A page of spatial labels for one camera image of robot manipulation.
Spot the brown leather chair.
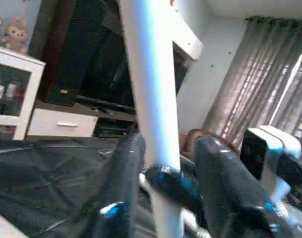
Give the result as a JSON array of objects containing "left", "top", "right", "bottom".
[{"left": 180, "top": 128, "right": 237, "bottom": 155}]

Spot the white plastic table leg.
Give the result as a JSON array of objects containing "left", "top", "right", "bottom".
[{"left": 118, "top": 0, "right": 186, "bottom": 238}]

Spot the black work mat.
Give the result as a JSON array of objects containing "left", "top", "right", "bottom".
[{"left": 0, "top": 133, "right": 156, "bottom": 238}]

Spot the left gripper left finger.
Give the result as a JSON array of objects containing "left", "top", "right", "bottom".
[{"left": 91, "top": 133, "right": 147, "bottom": 238}]

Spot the dark wooden wall cabinet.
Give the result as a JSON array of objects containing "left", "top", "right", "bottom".
[{"left": 31, "top": 0, "right": 189, "bottom": 120}]

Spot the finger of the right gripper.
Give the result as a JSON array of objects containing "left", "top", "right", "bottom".
[{"left": 143, "top": 166, "right": 207, "bottom": 215}]

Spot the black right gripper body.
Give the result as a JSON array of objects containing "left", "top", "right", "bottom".
[{"left": 277, "top": 153, "right": 302, "bottom": 200}]

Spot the grey window curtain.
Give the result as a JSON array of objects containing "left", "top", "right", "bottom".
[{"left": 202, "top": 15, "right": 302, "bottom": 165}]

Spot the white glass-door cabinet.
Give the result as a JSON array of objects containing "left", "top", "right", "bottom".
[{"left": 0, "top": 44, "right": 47, "bottom": 141}]

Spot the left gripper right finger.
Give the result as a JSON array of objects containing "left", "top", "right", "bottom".
[{"left": 194, "top": 134, "right": 296, "bottom": 238}]

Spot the white plastic table top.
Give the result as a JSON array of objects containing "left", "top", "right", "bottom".
[{"left": 0, "top": 208, "right": 16, "bottom": 238}]

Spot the plush toy figure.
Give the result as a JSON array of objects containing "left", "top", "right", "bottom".
[{"left": 0, "top": 15, "right": 30, "bottom": 55}]

